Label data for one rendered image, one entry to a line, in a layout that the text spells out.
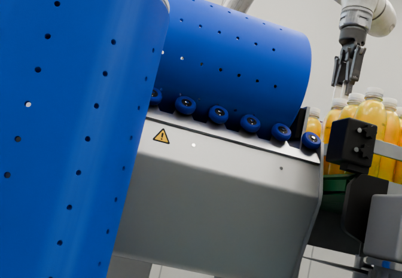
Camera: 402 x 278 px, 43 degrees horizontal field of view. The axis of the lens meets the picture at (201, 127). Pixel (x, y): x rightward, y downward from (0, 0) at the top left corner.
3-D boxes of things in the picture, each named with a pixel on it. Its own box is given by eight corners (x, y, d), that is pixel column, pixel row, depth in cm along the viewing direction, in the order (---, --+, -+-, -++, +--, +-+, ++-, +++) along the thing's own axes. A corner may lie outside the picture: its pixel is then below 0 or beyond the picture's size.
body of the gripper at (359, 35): (334, 31, 151) (329, 61, 150) (350, 23, 143) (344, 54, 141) (356, 39, 153) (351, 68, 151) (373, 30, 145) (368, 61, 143)
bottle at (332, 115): (322, 180, 133) (334, 112, 136) (346, 183, 128) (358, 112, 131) (307, 174, 128) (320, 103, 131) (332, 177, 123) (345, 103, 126)
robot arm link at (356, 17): (352, 3, 144) (348, 22, 143) (379, 12, 146) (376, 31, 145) (335, 13, 152) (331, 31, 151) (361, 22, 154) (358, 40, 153)
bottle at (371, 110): (338, 172, 114) (352, 94, 118) (355, 179, 119) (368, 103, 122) (365, 175, 109) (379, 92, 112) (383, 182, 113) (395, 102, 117)
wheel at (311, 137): (299, 133, 117) (302, 128, 115) (316, 139, 118) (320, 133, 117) (301, 147, 114) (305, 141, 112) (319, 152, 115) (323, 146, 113)
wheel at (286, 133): (269, 125, 115) (273, 119, 114) (287, 130, 116) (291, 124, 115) (271, 139, 112) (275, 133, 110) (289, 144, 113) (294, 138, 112)
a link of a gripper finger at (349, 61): (356, 52, 147) (359, 49, 146) (355, 86, 143) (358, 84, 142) (344, 48, 146) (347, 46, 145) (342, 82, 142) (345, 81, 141)
